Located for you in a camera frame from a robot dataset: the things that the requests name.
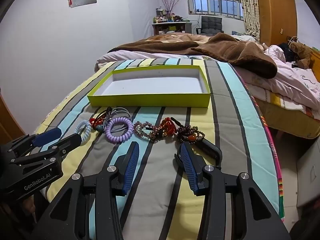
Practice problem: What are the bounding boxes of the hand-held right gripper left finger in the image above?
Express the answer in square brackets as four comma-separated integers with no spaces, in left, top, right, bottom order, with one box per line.
[31,141,140,240]

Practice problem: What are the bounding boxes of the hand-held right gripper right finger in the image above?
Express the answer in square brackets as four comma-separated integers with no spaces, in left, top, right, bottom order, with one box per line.
[174,141,292,240]

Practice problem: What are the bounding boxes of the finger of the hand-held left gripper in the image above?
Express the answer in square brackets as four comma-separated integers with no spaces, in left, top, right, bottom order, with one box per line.
[6,127,62,155]
[9,133,82,167]

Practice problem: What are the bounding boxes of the light blue spiral hair tie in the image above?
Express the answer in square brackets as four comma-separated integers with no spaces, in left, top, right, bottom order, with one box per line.
[74,119,92,142]

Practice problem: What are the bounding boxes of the dark bead bracelet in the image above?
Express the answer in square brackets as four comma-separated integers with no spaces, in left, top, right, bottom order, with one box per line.
[176,125,206,143]

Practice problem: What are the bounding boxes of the orange red bead bracelet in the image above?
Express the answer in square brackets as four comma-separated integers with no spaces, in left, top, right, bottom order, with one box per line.
[159,117,183,137]

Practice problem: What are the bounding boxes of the black cord with teal bead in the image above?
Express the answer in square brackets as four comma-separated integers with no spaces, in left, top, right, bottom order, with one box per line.
[96,106,113,132]

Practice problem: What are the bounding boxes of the green shallow cardboard box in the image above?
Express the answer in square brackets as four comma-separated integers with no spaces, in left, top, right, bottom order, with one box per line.
[87,65,211,108]

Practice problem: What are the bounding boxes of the wooden cabinet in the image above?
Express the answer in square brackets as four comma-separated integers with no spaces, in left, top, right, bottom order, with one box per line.
[0,95,26,146]

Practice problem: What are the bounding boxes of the striped bed mat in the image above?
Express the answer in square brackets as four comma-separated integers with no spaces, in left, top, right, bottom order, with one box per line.
[32,57,285,240]

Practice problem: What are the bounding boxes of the colourful woven mat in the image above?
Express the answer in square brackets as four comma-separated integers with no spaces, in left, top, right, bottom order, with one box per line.
[259,115,286,222]

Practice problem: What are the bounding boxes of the yellow bed skirt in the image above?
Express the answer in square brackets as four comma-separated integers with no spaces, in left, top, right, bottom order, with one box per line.
[255,97,320,140]

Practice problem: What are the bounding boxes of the brown fleece blanket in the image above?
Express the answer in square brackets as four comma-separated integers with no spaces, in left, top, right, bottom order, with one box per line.
[107,32,278,79]

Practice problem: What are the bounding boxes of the white cabinet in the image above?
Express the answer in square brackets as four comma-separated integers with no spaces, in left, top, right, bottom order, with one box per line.
[296,134,320,208]

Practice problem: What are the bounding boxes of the pale pink quilt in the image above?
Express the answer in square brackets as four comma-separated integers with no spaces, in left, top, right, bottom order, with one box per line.
[94,34,320,117]

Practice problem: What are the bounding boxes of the cluttered desk shelf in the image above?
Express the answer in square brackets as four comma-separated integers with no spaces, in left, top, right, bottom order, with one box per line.
[151,21,193,36]

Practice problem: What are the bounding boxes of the black office chair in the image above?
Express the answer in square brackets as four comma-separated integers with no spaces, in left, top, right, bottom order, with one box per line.
[196,15,223,36]

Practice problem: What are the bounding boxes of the dark cloth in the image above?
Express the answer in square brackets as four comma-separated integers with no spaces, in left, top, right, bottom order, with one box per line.
[277,42,298,63]

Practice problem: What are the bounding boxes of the brown teddy bear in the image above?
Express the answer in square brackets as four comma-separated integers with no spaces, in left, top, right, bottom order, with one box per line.
[287,41,315,70]

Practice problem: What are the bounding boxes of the barred window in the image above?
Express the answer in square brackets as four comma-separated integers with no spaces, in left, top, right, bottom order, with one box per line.
[186,0,244,21]

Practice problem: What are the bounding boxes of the flowering branches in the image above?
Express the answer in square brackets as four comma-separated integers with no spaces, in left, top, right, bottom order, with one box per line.
[159,0,186,15]

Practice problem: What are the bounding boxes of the patterned curtain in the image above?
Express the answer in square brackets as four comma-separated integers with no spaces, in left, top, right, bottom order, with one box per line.
[236,0,261,42]

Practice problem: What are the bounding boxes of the wooden wardrobe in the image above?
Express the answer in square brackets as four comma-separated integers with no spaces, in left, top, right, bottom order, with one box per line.
[254,0,298,47]

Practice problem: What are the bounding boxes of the purple spiral hair tie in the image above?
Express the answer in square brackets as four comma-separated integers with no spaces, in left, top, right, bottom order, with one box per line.
[105,117,134,144]

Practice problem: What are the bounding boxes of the pink beaded bracelet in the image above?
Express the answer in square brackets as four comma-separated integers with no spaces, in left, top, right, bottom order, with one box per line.
[133,121,157,141]

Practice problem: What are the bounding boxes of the grey elastic hair tie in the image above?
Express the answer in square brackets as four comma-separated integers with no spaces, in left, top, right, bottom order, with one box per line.
[107,107,132,132]

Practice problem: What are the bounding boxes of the wooden bed frame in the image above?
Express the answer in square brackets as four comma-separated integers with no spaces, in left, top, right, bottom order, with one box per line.
[309,45,320,80]

